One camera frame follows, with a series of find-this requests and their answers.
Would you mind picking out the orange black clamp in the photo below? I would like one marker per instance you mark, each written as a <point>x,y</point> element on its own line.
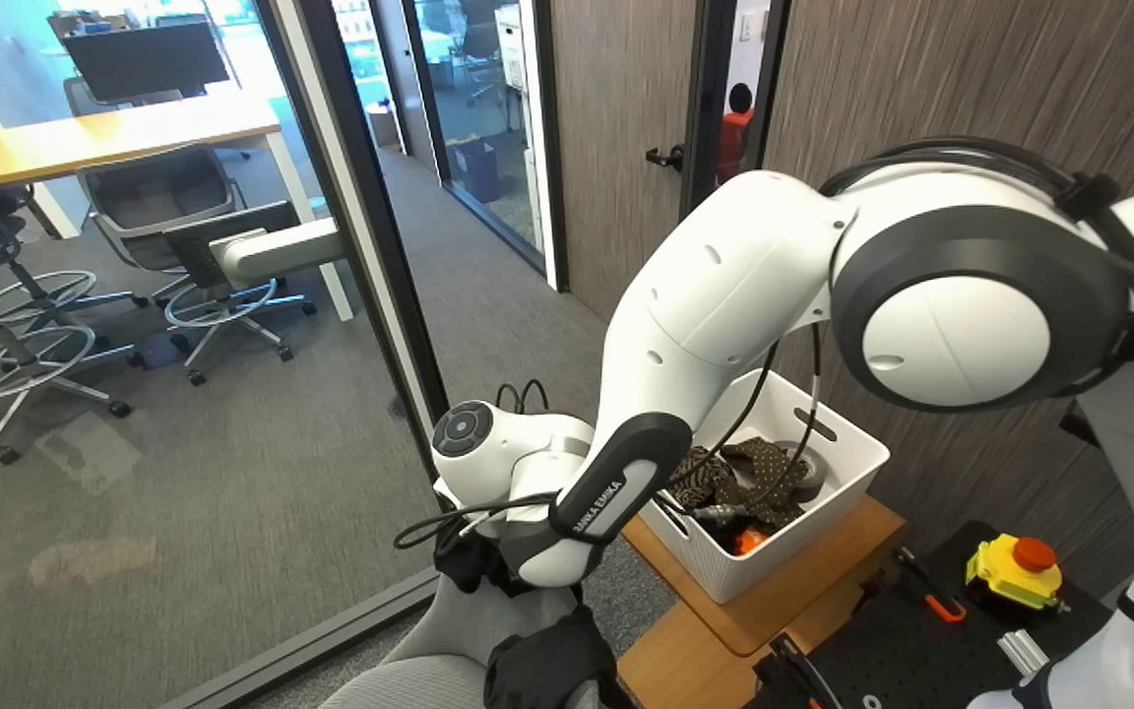
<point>935,597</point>

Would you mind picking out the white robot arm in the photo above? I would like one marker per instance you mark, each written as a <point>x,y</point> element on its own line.
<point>956,277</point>

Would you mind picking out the wooden office desk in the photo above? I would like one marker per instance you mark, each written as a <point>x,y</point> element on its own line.
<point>246,244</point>

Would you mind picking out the yellow emergency stop button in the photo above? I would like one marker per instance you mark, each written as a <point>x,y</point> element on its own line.
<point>1018,568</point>

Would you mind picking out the orange cloth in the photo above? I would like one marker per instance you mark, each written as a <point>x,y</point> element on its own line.
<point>747,541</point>

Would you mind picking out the black perforated breadboard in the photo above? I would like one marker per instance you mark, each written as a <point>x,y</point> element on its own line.
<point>904,656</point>

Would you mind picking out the black office chair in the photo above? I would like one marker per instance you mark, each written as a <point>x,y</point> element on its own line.
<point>169,213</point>

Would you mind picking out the white plastic bin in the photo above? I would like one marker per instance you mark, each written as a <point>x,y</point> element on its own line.
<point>764,408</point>

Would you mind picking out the black clothing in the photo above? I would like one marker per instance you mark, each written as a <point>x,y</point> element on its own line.
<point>543,646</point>

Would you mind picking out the olive polka dot cloth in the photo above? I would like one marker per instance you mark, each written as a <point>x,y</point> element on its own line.
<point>763,483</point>

